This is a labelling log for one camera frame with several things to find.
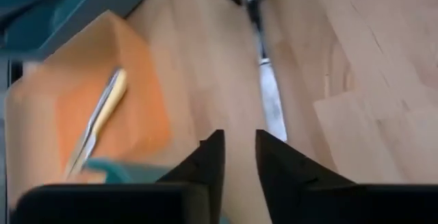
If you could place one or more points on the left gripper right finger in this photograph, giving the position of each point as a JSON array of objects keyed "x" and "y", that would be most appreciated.
[{"x": 325, "y": 203}]

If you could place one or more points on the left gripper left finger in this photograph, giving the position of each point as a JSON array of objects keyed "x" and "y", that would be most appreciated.
[{"x": 137, "y": 203}]

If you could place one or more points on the light teal plastic bin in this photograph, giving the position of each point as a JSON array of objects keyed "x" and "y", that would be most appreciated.
[{"x": 116, "y": 172}]

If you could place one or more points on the orange plastic bin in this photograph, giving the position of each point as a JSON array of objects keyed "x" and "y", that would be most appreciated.
[{"x": 137, "y": 80}]

